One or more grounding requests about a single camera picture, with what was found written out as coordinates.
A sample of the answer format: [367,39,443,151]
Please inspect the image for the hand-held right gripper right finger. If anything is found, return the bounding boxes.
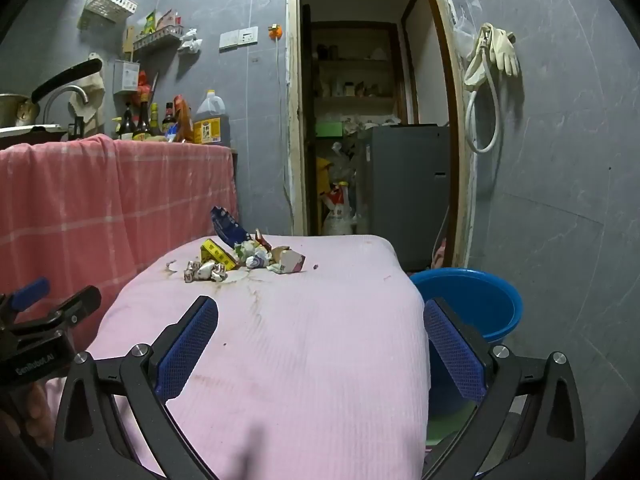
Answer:
[422,296,588,480]

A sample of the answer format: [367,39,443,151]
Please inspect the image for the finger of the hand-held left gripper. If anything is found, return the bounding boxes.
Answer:
[0,277,51,317]
[10,285,102,341]

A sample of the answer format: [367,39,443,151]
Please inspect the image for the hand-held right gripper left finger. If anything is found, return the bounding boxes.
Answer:
[52,295,221,480]

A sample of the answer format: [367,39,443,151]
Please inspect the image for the blue plastic basin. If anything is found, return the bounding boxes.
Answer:
[409,268,524,418]

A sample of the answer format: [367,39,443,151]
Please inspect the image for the green white wrapper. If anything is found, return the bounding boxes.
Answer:
[234,240,273,269]

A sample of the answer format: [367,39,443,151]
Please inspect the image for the blue snack wrapper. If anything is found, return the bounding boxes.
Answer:
[210,206,256,249]

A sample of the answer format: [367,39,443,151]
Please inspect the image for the small pink carton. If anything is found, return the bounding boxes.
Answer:
[277,249,307,275]

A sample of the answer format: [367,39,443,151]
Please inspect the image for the person's left hand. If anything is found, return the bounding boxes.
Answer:
[0,379,58,453]

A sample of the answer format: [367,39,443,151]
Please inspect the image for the green floor mat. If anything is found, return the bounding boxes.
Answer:
[426,400,482,447]

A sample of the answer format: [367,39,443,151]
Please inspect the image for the crumpled printed wrapper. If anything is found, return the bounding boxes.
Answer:
[184,259,229,284]

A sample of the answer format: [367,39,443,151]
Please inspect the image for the yellow cardboard box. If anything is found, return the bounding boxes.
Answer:
[200,239,238,271]

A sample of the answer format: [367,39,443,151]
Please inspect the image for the pink checked towel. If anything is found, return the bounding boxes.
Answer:
[0,134,238,356]

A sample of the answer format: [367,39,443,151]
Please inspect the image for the pink quilted cloth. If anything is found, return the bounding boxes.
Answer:
[45,234,432,480]

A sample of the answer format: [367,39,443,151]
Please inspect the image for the grey refrigerator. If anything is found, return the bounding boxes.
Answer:
[356,125,451,271]

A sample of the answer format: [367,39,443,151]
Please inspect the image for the red and white sack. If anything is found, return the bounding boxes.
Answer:
[322,182,359,236]

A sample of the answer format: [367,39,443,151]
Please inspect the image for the small dark sauce bottle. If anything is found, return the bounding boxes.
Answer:
[117,102,136,140]

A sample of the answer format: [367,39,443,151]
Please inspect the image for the tall dark sauce bottle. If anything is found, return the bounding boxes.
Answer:
[132,92,156,142]

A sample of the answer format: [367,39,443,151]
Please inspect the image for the metal faucet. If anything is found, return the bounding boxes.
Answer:
[42,85,91,127]

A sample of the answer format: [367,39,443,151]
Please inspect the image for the beige rag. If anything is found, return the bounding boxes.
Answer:
[69,72,107,124]

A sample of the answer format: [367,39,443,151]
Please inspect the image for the yellow bag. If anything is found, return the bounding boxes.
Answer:
[316,156,332,196]

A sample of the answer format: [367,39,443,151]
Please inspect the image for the orange sauce bottle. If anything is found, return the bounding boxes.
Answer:
[172,95,195,144]

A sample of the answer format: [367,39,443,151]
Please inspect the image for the large cooking oil jug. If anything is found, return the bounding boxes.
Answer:
[192,90,234,147]

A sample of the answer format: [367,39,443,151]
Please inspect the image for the dark wooden door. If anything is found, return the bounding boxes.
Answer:
[300,4,322,236]

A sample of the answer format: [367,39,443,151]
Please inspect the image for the white plastic bag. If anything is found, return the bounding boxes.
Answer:
[178,27,204,55]

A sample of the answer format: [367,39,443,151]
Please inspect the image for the cream rubber gloves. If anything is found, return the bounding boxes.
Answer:
[487,22,521,79]

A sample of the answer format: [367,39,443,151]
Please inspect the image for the wooden shelf unit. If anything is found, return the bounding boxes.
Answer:
[310,21,407,127]

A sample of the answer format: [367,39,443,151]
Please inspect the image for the metal pot with black handle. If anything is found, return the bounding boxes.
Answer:
[0,58,104,129]

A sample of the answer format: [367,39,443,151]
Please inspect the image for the metal wall box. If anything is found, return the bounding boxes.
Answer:
[112,59,141,96]

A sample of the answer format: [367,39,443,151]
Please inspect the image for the wooden door frame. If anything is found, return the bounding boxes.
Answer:
[284,0,474,272]

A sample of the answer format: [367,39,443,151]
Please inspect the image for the white hose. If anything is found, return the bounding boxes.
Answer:
[463,23,501,155]

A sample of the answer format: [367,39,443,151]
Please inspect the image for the wall shelf rack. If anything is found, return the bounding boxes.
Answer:
[131,27,184,52]

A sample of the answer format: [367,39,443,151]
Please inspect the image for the white plastic wall basket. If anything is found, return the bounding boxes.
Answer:
[76,0,139,31]

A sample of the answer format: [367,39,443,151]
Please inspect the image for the white wall socket plate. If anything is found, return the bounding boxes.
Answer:
[219,26,260,51]

